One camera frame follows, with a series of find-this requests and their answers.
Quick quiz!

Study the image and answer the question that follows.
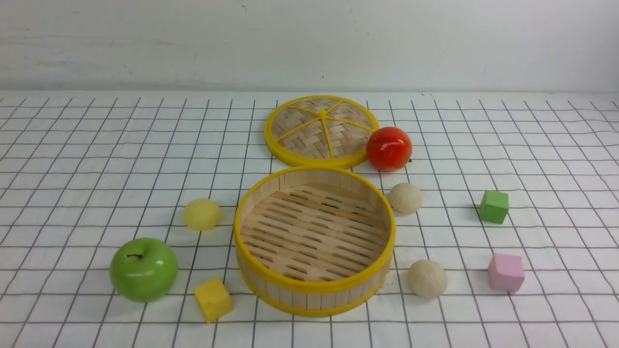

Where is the yellow bun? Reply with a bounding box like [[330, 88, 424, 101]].
[[183, 198, 221, 231]]

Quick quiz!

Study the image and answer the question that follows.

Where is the yellow woven steamer lid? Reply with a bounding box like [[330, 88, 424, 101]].
[[263, 95, 380, 169]]

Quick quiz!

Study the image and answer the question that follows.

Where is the green apple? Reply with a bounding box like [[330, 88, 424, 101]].
[[109, 237, 178, 303]]

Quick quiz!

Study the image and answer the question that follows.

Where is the beige bun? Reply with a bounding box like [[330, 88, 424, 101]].
[[387, 182, 424, 215], [407, 260, 447, 299]]

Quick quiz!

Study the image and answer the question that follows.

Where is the white grid tablecloth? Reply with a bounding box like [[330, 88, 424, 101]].
[[0, 92, 619, 348]]

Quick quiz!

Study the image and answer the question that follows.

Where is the red tomato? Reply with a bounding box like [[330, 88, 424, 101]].
[[366, 127, 412, 173]]

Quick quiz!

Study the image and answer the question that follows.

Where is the pink cube block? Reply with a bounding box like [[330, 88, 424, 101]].
[[487, 253, 525, 292]]

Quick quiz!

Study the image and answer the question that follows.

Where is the yellow cube block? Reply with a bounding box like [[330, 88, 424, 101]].
[[193, 277, 234, 324]]

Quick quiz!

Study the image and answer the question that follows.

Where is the yellow bamboo steamer tray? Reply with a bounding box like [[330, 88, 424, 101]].
[[234, 167, 397, 317]]

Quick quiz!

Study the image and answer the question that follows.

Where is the green cube block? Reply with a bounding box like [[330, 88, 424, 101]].
[[479, 190, 509, 224]]

